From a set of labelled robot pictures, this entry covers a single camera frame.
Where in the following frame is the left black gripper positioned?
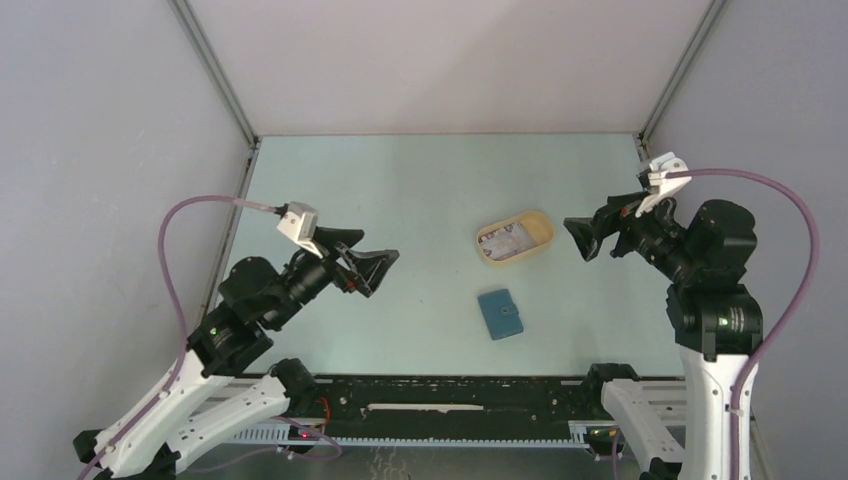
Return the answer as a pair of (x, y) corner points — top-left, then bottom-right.
(269, 225), (400, 328)

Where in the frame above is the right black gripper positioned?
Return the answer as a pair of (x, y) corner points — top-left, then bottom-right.
(563, 182), (698, 280)

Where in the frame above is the beige oval tray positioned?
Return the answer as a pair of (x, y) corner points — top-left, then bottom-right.
(476, 210), (555, 266)

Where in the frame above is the blue card holder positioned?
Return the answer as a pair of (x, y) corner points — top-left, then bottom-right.
(477, 289), (524, 341)

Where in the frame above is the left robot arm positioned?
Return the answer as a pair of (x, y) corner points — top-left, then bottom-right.
(73, 228), (399, 479)

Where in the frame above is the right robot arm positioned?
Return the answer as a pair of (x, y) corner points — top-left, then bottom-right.
(564, 193), (763, 479)

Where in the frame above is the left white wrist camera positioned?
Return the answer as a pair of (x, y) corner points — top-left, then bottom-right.
(274, 202), (327, 259)

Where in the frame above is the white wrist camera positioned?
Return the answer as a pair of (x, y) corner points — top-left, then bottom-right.
(274, 202), (327, 259)
(635, 152), (692, 218)

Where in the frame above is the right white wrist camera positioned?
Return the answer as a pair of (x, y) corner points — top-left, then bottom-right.
(635, 152), (692, 218)

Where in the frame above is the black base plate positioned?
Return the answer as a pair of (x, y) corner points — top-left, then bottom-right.
(305, 375), (612, 439)

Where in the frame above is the aluminium frame rail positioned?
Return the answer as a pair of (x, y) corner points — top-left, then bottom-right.
(152, 376), (757, 429)

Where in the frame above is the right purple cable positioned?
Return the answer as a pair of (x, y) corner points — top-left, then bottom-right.
(665, 168), (821, 480)

